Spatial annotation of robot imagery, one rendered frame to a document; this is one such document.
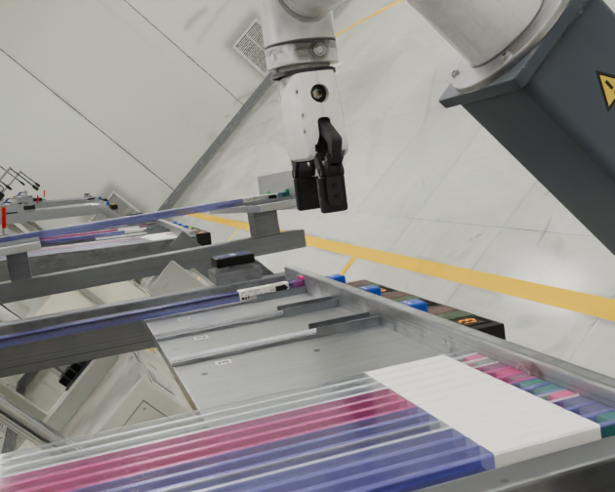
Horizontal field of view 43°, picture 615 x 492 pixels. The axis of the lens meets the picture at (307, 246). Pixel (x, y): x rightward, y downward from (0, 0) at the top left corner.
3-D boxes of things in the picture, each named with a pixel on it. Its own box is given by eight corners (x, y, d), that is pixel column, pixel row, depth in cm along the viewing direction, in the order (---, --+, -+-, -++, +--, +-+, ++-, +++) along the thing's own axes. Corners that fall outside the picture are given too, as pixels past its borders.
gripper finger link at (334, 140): (339, 111, 84) (345, 163, 84) (316, 113, 91) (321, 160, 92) (329, 112, 83) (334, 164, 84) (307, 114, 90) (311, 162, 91)
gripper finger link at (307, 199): (315, 154, 97) (323, 207, 97) (307, 155, 100) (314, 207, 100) (291, 157, 96) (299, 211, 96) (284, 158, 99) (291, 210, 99)
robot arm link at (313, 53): (348, 35, 87) (350, 62, 88) (322, 48, 96) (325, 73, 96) (275, 41, 85) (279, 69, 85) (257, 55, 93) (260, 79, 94)
